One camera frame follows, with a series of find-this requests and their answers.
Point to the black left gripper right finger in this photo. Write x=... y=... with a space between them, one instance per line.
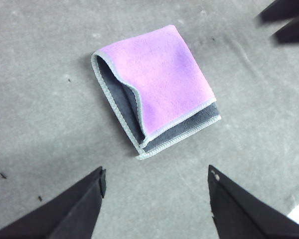
x=241 y=214

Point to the grey table cloth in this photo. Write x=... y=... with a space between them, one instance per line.
x=40 y=87

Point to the purple towel with grey hem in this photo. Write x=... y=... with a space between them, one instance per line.
x=159 y=82

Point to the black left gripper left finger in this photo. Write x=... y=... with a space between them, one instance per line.
x=64 y=214

